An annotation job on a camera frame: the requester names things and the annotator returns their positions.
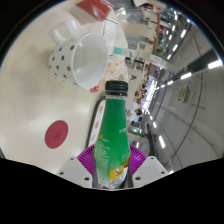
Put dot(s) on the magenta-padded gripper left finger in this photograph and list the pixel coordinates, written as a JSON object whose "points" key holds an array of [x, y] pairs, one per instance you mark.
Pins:
{"points": [[73, 171]]}

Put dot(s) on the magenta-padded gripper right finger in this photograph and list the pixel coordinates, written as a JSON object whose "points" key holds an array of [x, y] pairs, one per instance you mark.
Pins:
{"points": [[150, 171]]}

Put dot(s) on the green drink bottle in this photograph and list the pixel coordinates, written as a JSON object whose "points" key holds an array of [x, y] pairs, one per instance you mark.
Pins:
{"points": [[111, 140]]}

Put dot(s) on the flat round red coaster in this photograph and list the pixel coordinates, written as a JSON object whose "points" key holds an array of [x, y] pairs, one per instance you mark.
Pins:
{"points": [[56, 134]]}

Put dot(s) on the ceiling air conditioner unit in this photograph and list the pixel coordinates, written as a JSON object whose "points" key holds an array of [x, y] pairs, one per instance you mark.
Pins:
{"points": [[183, 93]]}

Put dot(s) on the red sauce packet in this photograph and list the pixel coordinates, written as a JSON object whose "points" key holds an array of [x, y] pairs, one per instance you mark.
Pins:
{"points": [[95, 89]]}

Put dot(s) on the white polka-dot mug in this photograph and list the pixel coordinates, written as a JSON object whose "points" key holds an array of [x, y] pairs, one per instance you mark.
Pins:
{"points": [[63, 63]]}

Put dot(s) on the small teal bottle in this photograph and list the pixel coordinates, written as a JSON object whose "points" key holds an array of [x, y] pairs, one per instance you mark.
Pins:
{"points": [[120, 51]]}

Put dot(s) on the ceiling strip lights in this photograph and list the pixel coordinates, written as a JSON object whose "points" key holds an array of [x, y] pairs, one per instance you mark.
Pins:
{"points": [[215, 64]]}

